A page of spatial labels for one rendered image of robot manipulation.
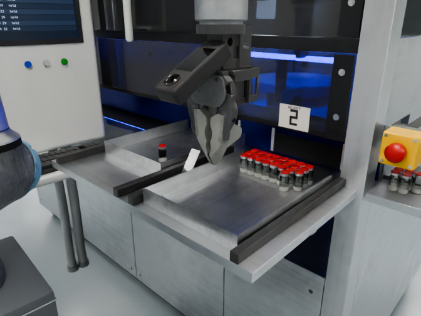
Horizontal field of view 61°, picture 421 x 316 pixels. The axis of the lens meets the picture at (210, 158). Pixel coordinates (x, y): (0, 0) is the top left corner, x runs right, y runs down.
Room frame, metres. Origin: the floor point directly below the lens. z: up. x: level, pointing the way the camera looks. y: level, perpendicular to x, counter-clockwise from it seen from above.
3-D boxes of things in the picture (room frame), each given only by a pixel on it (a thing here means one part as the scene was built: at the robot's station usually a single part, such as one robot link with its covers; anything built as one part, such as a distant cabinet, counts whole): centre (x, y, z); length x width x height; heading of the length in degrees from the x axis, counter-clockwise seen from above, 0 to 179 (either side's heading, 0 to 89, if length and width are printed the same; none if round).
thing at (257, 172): (0.80, -0.14, 0.90); 0.18 x 0.02 x 0.05; 46
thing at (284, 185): (0.74, -0.17, 0.90); 0.02 x 0.02 x 0.05
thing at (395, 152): (0.69, -0.38, 0.99); 0.04 x 0.04 x 0.04; 47
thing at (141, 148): (1.04, 0.10, 0.90); 0.34 x 0.26 x 0.04; 137
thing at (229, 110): (0.52, -0.02, 1.12); 0.05 x 0.02 x 0.09; 47
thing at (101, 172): (0.87, 0.03, 0.87); 0.70 x 0.48 x 0.02; 47
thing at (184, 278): (1.81, 0.06, 0.44); 2.06 x 1.00 x 0.88; 47
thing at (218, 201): (0.72, -0.07, 0.90); 0.34 x 0.26 x 0.04; 136
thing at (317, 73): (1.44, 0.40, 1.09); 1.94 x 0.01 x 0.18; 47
